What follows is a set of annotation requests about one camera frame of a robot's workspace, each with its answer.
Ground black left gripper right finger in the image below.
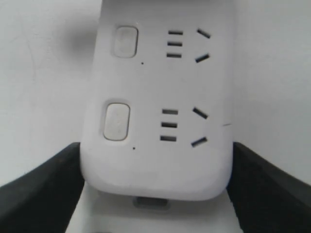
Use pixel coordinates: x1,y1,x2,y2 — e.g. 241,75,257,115
227,142,311,233

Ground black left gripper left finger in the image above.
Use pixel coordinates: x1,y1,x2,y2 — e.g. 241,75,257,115
0,142,85,233

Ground white five-outlet power strip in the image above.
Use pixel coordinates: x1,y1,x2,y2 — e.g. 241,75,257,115
80,0,235,201

